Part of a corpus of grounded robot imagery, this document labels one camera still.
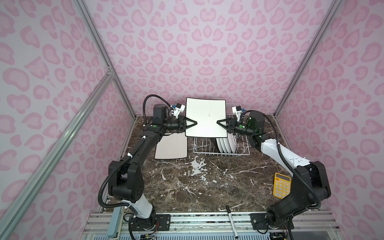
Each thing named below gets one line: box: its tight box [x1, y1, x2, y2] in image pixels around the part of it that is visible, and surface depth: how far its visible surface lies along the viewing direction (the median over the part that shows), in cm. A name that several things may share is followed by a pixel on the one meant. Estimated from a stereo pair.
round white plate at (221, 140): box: [219, 137, 227, 154], surface depth 88 cm
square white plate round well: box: [185, 97, 228, 138], surface depth 80 cm
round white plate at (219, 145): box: [216, 138, 223, 153], surface depth 88 cm
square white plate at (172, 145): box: [154, 132, 188, 159], surface depth 101 cm
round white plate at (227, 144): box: [222, 137, 232, 154], surface depth 88 cm
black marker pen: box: [225, 205, 239, 239], surface depth 75 cm
